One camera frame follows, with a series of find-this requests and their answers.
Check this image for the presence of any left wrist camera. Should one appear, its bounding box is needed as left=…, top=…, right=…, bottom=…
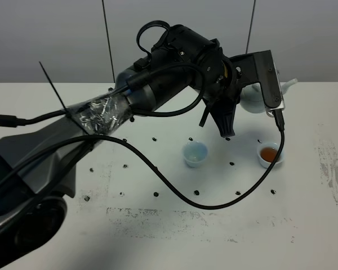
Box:
left=230, top=50, right=281, bottom=116

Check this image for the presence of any right light blue teacup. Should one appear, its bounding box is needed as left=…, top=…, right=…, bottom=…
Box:
left=257, top=142, right=279, bottom=169

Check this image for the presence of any light blue teacup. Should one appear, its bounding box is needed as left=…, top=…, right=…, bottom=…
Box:
left=182, top=141, right=208, bottom=168
left=257, top=142, right=279, bottom=169

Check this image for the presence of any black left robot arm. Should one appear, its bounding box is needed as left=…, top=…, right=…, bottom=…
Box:
left=0, top=20, right=240, bottom=268

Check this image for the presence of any left light blue teacup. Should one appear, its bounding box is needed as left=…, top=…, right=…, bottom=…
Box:
left=182, top=141, right=208, bottom=168

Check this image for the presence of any light blue porcelain teapot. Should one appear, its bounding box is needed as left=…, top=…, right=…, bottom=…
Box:
left=240, top=78, right=298, bottom=118

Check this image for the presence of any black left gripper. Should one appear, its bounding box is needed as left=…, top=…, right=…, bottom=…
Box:
left=198, top=42, right=241, bottom=138

